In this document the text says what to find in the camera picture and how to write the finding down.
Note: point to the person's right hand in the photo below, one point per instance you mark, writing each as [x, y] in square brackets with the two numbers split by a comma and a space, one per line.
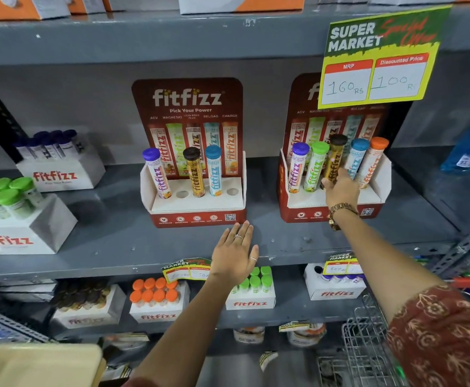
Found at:
[342, 191]

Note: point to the person's left hand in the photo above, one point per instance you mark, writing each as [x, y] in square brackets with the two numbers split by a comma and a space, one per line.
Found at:
[233, 261]

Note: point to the black cap gold tube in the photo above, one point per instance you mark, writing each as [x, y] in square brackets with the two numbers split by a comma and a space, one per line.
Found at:
[195, 177]
[335, 157]

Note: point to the red fitfizz display stand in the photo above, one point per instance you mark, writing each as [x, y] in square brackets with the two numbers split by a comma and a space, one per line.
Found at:
[186, 96]
[307, 215]

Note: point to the beige plastic tray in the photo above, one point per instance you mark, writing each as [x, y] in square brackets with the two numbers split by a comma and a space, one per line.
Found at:
[37, 366]

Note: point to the person's left forearm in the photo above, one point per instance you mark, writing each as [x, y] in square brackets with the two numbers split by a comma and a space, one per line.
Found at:
[186, 338]

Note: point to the person's right forearm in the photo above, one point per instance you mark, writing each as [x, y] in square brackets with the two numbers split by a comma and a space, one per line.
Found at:
[380, 257]

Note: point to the stack of flat white boxes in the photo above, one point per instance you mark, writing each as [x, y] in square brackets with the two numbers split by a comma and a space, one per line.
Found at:
[21, 290]

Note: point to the gold wristwatch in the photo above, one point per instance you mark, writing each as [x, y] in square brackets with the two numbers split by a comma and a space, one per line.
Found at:
[340, 209]

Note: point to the group of short green-capped tubes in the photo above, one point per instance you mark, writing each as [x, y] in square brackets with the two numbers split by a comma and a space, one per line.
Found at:
[255, 282]
[13, 197]

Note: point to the white tube carton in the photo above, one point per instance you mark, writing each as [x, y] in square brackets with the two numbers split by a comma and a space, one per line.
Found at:
[90, 318]
[332, 294]
[251, 304]
[57, 177]
[25, 237]
[158, 316]

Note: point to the small yellow price tag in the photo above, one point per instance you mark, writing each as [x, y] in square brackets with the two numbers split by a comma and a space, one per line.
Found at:
[342, 266]
[186, 272]

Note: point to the white orange label jar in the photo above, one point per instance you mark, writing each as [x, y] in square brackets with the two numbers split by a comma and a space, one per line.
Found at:
[249, 336]
[307, 338]

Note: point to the group of short purple-capped tubes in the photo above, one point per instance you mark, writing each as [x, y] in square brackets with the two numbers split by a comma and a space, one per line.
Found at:
[57, 145]
[348, 277]

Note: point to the group of short orange-capped tubes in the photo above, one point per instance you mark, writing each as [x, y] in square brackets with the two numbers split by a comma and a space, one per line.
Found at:
[150, 294]

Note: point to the blue liquid bottle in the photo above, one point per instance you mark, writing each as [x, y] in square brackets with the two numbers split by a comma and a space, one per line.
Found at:
[469, 149]

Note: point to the group of short brown-capped tubes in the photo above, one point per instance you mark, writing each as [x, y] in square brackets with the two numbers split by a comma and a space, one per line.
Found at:
[81, 296]

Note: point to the large yellow green price sign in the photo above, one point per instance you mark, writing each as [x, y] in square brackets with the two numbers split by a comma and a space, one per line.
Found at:
[380, 36]

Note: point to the row of orange white cartons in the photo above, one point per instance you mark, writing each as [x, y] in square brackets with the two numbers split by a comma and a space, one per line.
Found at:
[239, 3]

